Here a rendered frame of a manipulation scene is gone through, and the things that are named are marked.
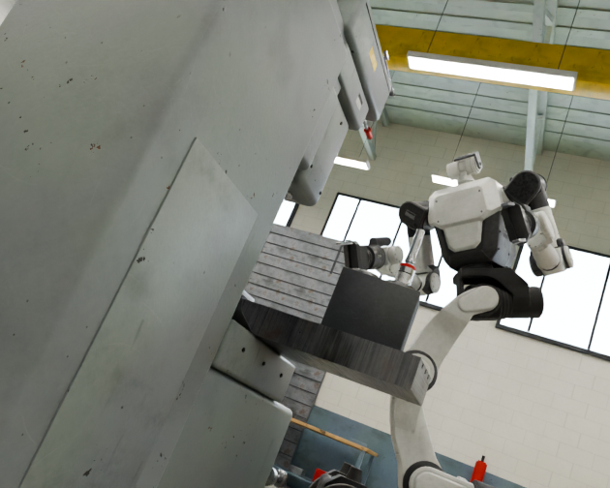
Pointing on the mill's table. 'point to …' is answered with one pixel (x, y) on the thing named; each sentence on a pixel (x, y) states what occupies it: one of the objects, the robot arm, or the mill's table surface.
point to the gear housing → (351, 94)
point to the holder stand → (372, 308)
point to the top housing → (366, 54)
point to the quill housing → (314, 183)
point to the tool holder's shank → (414, 247)
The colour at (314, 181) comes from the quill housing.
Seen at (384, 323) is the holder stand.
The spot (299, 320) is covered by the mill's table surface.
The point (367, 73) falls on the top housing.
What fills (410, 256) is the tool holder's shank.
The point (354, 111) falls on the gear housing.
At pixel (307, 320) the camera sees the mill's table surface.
